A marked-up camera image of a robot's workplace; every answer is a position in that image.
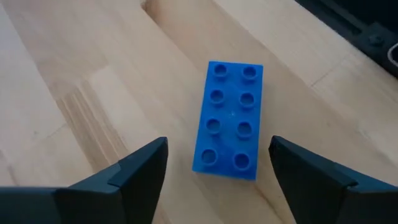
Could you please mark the black aluminium table frame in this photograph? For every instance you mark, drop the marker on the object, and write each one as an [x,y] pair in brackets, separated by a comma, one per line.
[357,28]

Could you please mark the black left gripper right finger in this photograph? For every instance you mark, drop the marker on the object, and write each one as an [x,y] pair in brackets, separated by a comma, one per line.
[320,193]

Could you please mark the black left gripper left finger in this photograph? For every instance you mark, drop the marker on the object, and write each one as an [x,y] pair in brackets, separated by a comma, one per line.
[124,193]

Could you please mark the blue toy building block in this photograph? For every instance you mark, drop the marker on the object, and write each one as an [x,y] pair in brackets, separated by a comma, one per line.
[228,124]

